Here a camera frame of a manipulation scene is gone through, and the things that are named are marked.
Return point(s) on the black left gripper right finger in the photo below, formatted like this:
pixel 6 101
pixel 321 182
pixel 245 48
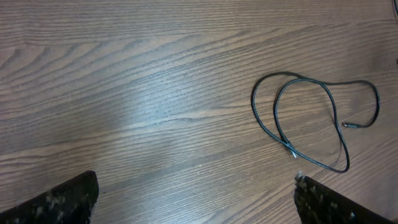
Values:
pixel 318 204

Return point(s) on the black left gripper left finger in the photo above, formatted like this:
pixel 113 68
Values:
pixel 71 202

